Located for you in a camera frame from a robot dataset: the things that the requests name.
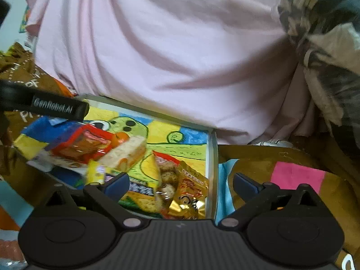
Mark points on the grey camouflage cloth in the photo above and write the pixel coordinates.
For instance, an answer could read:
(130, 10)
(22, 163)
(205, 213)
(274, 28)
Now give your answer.
(323, 47)

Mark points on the pink cloth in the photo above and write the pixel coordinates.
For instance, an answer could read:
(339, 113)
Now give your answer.
(168, 47)

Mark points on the grey box with cartoon lining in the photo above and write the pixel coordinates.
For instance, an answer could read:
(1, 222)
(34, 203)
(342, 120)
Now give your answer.
(182, 146)

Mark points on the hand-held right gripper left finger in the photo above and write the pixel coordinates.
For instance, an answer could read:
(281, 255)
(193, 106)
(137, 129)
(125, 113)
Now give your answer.
(118, 184)

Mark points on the gold snack packet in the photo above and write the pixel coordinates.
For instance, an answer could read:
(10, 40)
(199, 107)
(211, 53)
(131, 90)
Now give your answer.
(191, 185)

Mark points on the clear peanut snack packet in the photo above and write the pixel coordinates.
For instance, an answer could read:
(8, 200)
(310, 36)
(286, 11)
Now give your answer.
(166, 174)

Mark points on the white printed snack packet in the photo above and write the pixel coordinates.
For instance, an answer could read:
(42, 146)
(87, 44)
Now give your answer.
(64, 163)

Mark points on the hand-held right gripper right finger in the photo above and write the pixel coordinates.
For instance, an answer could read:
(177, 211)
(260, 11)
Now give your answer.
(246, 185)

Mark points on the yellow green snack packet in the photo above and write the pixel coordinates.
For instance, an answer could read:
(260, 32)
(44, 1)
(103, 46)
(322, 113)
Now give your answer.
(95, 174)

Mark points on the orange round candy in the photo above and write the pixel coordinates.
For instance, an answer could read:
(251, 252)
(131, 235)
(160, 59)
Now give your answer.
(121, 138)

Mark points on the red snack packet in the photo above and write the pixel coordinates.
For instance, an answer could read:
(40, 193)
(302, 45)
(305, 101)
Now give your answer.
(81, 146)

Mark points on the white nougat bar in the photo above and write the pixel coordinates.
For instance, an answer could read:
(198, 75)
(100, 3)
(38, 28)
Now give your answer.
(123, 153)

